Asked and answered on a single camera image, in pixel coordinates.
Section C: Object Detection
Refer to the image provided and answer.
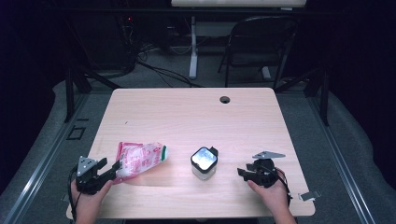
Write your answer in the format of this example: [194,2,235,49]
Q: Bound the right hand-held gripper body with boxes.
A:
[247,150,287,189]

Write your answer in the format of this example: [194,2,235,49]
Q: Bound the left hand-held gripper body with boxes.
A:
[75,155,108,196]

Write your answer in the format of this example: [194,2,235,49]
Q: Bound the pink printed plastic bag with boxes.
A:
[113,141,168,185]

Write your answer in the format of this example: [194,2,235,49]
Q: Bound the person's left hand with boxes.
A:
[70,181,114,216]

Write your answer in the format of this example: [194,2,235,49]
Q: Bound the person's right hand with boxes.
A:
[247,169,292,217]

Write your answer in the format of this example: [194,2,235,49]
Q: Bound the black metal stand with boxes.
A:
[64,62,121,124]
[275,66,331,127]

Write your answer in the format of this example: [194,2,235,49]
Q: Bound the black folding chair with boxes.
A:
[218,15,299,91]

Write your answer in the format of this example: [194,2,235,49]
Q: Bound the white desk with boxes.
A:
[170,0,307,80]

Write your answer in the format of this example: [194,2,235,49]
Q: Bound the dark equipment with red light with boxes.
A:
[92,12,138,73]

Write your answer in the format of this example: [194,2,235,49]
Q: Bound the left hand-held gripper black cable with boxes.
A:
[67,166,82,223]

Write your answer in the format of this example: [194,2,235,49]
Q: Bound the hand-held gripper black cable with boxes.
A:
[67,166,82,223]
[264,164,294,206]

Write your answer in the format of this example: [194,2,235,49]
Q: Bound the right hand-held gripper black cable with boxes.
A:
[264,164,294,206]

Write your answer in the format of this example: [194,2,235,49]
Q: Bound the aluminium floor rail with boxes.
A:
[2,92,91,224]
[306,94,376,224]

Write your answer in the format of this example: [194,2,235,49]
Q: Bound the black floor cables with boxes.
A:
[135,43,204,89]

